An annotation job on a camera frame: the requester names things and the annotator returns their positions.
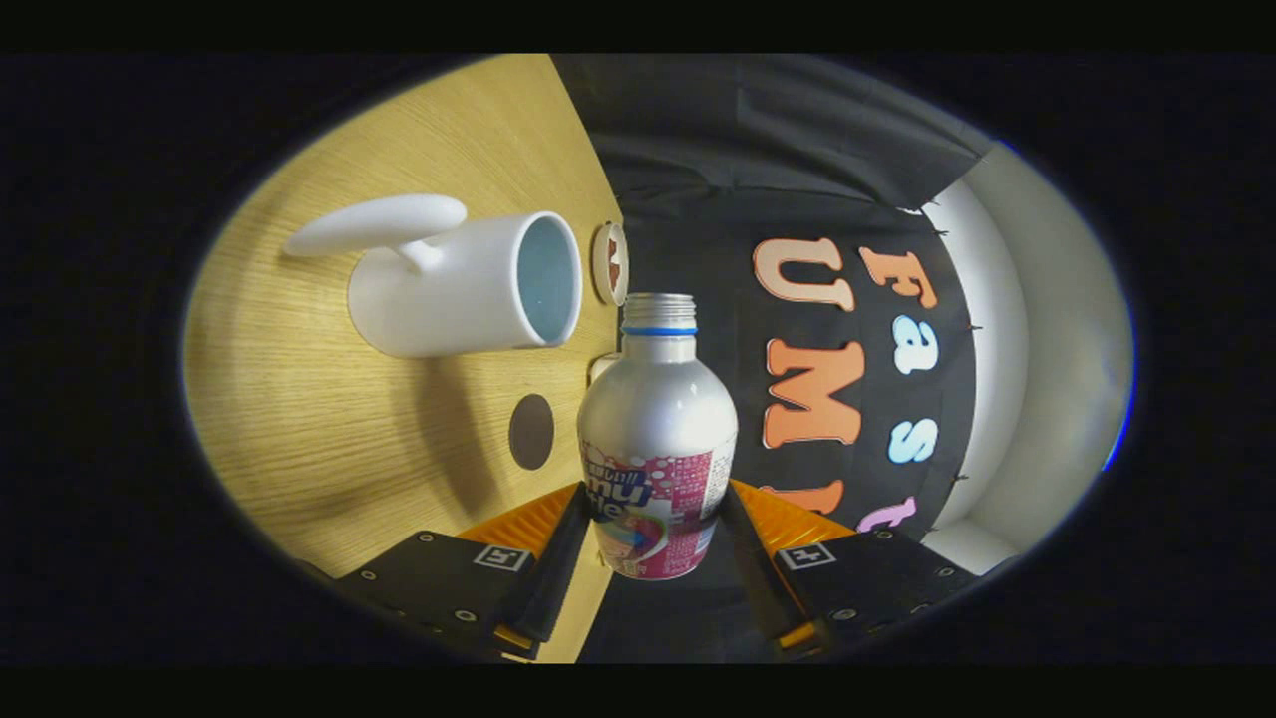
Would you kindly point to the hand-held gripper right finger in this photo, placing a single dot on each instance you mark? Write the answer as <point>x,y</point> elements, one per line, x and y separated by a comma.
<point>758,588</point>

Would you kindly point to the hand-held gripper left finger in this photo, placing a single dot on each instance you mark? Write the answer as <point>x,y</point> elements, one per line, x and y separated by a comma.
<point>558,568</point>

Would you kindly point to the round brown coaster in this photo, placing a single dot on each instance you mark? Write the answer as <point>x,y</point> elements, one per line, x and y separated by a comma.
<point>531,432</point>

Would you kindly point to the silver juice bottle red label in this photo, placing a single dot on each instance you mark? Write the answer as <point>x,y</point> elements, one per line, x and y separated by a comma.
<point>658,429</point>

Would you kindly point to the white toaster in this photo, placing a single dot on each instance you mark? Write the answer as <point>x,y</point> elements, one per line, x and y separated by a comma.
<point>601,366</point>

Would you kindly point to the wooden table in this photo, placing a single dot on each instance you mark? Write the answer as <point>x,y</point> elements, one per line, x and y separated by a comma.
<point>319,429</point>

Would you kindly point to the small white plate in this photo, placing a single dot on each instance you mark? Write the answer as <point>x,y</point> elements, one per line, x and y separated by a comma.
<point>604,263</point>

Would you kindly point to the black backdrop cloth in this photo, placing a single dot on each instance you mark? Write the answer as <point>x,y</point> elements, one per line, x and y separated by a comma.
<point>797,150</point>

